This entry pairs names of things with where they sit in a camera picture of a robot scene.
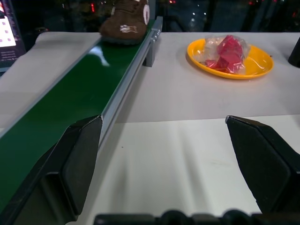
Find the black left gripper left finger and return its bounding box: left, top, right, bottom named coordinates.
left=0, top=114, right=104, bottom=225

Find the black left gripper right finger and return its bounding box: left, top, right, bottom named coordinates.
left=225, top=115, right=300, bottom=214

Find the green conveyor belt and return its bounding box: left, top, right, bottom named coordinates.
left=0, top=16, right=164, bottom=211

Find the yellow plastic plate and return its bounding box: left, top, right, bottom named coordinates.
left=187, top=38, right=274, bottom=80

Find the black object at table edge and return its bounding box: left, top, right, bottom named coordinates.
left=288, top=35, right=300, bottom=68

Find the clear bag with red pieces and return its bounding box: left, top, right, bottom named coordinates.
left=199, top=35, right=251, bottom=75

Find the dark display screen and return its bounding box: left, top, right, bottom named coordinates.
left=0, top=0, right=27, bottom=72

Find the brown fuzzy shoe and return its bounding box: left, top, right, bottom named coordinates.
left=99, top=0, right=150, bottom=45

